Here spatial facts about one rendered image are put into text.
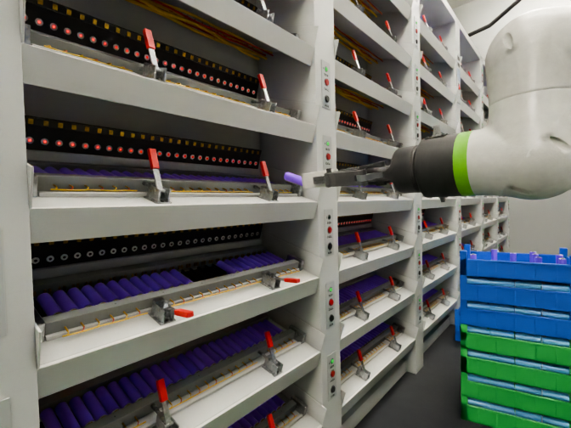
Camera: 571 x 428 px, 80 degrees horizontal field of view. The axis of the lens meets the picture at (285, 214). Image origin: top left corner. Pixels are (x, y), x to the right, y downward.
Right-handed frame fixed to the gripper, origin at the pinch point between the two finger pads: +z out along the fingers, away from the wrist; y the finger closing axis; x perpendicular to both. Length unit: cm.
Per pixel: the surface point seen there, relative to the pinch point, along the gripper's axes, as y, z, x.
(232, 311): 18.6, 11.0, 21.9
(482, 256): -80, -7, 41
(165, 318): 31.4, 11.5, 17.6
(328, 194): -19.0, 12.6, 6.0
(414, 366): -70, 19, 88
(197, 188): 17.0, 17.2, -1.9
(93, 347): 42.7, 9.7, 16.1
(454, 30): -168, 21, -61
